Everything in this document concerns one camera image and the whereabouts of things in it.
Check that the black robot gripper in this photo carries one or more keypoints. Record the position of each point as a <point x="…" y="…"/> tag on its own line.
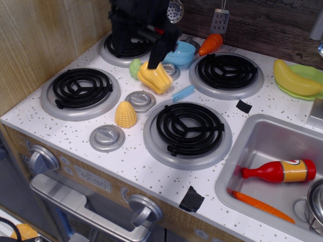
<point x="144" y="17"/>

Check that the yellow toy corn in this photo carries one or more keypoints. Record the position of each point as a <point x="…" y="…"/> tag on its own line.
<point x="125" y="115"/>

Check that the light blue plastic bowl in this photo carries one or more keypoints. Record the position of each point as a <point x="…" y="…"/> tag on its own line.
<point x="183" y="54"/>

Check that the back left black burner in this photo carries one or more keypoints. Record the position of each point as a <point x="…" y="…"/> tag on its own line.
<point x="139" y="48"/>

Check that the black burner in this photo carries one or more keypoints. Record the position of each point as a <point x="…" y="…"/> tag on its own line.
<point x="139" y="48"/>
<point x="80" y="94"/>
<point x="226" y="76"/>
<point x="187" y="136"/>

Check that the green toy vegetable piece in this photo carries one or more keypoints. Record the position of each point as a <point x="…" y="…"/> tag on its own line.
<point x="134" y="68"/>

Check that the silver perforated toy skimmer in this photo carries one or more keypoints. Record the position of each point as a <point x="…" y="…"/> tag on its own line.
<point x="175" y="11"/>

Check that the silver top knob back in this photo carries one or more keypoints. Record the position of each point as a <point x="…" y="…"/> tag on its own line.
<point x="172" y="70"/>

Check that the yellow toy bell pepper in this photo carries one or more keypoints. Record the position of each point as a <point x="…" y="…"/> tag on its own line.
<point x="156" y="79"/>

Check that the silver top knob middle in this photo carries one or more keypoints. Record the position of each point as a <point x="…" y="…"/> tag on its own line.
<point x="142" y="101"/>

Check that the short orange toy carrot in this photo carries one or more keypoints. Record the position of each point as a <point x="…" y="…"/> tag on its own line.
<point x="212" y="43"/>

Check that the grey slotted toy spatula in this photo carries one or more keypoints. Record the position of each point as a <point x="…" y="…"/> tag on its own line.
<point x="219" y="21"/>

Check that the front left black burner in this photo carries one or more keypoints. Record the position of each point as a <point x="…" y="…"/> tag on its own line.
<point x="80" y="94"/>

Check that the back right black burner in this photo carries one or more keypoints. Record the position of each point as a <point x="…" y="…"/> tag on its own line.
<point x="226" y="76"/>

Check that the silver top knob front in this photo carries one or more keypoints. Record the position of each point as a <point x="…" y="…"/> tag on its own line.
<point x="107" y="138"/>

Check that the front right black burner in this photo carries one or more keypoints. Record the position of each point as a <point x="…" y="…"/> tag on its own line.
<point x="187" y="136"/>

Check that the black tape piece upper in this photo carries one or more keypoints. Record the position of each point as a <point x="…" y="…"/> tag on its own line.
<point x="244" y="107"/>

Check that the black tape piece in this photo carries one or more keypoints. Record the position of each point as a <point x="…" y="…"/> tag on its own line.
<point x="244" y="107"/>
<point x="191" y="201"/>

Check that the silver metal sink basin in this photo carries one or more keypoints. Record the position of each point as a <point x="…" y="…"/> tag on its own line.
<point x="264" y="139"/>

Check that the left silver oven knob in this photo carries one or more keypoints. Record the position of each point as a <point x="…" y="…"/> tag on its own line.
<point x="42" y="160"/>

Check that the silver oven knob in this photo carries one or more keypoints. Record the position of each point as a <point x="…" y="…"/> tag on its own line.
<point x="144" y="209"/>
<point x="42" y="160"/>

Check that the yellow toy banana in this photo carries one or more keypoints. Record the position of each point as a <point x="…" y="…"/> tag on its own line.
<point x="294" y="82"/>

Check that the green plastic plate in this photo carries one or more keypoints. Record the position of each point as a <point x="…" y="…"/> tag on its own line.
<point x="307" y="72"/>

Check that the black tape piece lower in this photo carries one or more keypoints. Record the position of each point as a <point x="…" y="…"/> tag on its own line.
<point x="191" y="201"/>

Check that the right silver oven knob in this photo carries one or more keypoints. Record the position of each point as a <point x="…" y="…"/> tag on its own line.
<point x="144" y="209"/>

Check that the silver faucet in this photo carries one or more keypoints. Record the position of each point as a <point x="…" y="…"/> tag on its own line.
<point x="316" y="34"/>

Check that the long orange toy carrot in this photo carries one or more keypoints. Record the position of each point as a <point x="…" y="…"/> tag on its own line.
<point x="261" y="206"/>

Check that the red toy ketchup bottle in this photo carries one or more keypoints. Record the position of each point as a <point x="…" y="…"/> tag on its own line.
<point x="301" y="170"/>

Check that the yellow object lower left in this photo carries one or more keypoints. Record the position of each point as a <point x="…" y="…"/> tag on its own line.
<point x="26" y="232"/>

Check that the silver toy pot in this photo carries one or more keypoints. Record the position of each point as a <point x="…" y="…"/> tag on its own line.
<point x="313" y="209"/>

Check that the blue handled toy knife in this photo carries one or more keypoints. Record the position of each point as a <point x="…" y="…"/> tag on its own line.
<point x="173" y="98"/>

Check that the silver oven door handle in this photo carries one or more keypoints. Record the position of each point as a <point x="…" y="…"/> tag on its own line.
<point x="81" y="214"/>

